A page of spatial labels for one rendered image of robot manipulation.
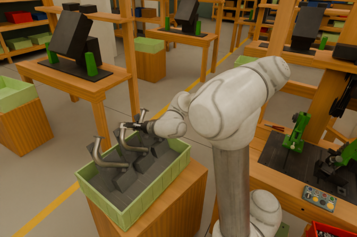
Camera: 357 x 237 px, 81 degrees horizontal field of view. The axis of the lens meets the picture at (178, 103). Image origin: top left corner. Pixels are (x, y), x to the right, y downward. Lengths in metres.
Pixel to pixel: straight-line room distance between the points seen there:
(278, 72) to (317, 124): 1.28
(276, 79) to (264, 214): 0.55
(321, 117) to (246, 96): 1.35
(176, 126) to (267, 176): 0.73
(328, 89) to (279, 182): 0.70
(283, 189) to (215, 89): 1.08
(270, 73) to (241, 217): 0.43
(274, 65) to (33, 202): 2.52
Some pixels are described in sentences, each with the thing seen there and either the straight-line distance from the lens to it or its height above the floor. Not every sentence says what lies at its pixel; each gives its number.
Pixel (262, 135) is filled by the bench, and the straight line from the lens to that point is 1.82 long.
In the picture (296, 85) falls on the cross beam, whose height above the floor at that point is 1.26.
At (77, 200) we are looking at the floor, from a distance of 2.53.
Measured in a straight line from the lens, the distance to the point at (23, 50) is 6.65.
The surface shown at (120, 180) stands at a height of 0.92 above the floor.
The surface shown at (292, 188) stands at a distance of 1.49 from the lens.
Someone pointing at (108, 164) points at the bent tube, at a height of 1.03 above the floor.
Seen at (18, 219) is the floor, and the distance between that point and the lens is 2.65.
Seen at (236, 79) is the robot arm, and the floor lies 1.75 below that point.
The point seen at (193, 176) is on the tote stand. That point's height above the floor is 0.79.
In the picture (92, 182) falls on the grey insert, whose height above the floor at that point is 0.85.
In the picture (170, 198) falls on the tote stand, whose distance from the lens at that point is 1.40.
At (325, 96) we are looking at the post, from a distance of 1.74.
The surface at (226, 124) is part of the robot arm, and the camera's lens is 0.45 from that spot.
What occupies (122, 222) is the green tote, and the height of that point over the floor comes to 0.88.
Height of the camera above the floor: 1.96
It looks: 32 degrees down
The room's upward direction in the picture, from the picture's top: 2 degrees clockwise
